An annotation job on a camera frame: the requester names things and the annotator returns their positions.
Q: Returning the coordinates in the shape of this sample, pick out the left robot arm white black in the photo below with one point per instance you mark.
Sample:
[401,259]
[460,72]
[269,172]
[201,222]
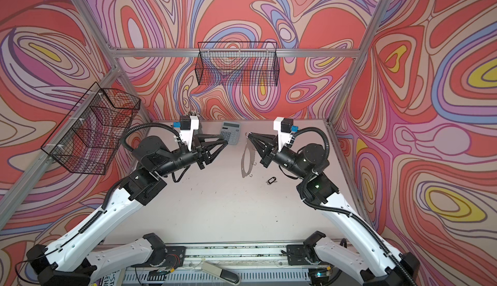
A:
[160,151]

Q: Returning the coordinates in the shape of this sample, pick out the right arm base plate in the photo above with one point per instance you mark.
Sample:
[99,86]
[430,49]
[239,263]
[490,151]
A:
[297,255]

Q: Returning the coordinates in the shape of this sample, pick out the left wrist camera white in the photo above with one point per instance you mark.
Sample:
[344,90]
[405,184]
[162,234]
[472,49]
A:
[187,126]

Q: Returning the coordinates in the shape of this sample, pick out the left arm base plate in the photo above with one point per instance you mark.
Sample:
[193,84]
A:
[169,257]

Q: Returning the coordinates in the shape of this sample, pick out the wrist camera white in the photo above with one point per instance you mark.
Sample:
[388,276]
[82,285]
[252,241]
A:
[187,126]
[286,129]

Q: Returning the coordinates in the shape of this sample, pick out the teal calculator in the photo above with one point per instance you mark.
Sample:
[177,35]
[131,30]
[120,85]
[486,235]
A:
[230,131]

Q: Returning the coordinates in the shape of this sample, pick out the black wire basket left wall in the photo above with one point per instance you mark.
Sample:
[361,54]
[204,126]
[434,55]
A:
[89,136]

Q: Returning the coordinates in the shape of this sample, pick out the black wire basket back wall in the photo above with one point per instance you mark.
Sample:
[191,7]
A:
[237,63]

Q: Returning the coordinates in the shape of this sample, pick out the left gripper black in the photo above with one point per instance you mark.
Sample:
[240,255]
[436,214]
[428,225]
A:
[200,155]

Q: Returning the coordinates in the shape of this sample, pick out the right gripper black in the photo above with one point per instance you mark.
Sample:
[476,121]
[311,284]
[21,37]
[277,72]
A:
[265,151]

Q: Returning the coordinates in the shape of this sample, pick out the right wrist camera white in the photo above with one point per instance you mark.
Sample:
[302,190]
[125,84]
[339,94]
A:
[286,129]

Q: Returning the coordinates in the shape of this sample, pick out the grey foot pedal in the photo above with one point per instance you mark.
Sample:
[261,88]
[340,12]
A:
[220,273]

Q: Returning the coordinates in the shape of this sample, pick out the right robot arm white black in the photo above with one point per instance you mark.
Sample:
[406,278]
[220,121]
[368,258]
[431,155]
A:
[374,262]

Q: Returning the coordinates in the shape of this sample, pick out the black wire basket wall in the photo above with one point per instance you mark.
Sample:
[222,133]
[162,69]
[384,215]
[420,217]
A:
[89,136]
[237,63]

